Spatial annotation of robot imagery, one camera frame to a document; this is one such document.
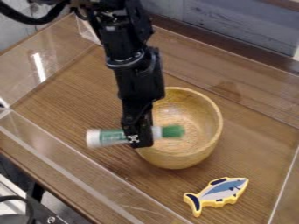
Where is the green Expo marker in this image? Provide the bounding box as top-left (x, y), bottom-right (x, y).
top-left (86, 124), bottom-right (186, 148)

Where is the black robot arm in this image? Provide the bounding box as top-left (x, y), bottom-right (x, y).
top-left (0, 0), bottom-right (165, 148)

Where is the clear acrylic corner bracket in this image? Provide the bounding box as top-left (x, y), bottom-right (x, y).
top-left (75, 10), bottom-right (102, 46)

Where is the yellow blue fish toy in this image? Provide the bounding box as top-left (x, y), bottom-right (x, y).
top-left (183, 177), bottom-right (249, 217)

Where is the brown wooden bowl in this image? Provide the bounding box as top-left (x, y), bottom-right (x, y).
top-left (135, 87), bottom-right (223, 169)

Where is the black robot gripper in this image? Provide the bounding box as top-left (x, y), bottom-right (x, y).
top-left (111, 47), bottom-right (166, 149)

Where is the clear acrylic tray wall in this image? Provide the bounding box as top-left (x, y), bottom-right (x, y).
top-left (0, 108), bottom-right (190, 224)

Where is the black cable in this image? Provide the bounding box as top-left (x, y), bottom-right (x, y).
top-left (0, 194), bottom-right (43, 224)

